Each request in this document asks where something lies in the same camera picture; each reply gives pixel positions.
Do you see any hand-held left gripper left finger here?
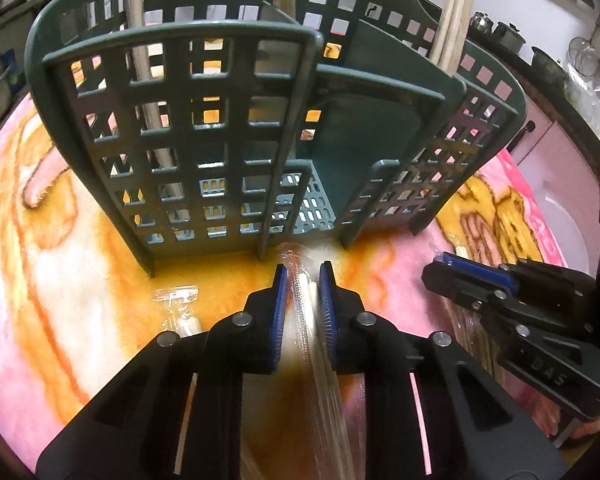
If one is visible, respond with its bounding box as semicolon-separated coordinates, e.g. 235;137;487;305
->
35;263;288;480

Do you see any steel kettle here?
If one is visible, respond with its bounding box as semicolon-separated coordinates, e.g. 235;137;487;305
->
470;10;493;36

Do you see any clear plastic bag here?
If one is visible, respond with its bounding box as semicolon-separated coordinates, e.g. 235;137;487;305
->
565;75;600;146

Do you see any steel saucepan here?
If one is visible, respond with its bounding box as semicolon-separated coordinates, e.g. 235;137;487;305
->
530;47;568;91

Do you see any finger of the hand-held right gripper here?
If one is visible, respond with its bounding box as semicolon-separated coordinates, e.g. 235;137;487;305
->
434;252;597;333
422;263;514;319

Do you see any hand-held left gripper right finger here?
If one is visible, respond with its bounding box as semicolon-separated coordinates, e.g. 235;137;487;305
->
318;261;566;480

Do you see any white kitchen base cabinet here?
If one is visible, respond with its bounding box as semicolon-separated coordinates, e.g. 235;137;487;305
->
505;110;600;271

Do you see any pink printed blanket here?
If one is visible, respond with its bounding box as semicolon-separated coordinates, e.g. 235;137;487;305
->
0;87;571;480

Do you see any dark green plastic utensil basket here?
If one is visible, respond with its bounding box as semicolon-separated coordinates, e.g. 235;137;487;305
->
24;0;531;278

